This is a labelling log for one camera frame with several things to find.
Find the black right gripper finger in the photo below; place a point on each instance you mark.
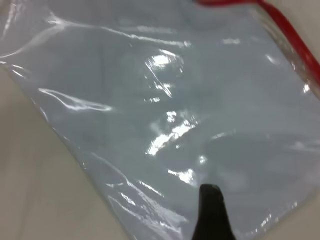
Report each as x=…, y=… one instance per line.
x=211, y=215

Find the clear plastic zipper bag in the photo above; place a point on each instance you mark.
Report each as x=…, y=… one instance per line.
x=295, y=37

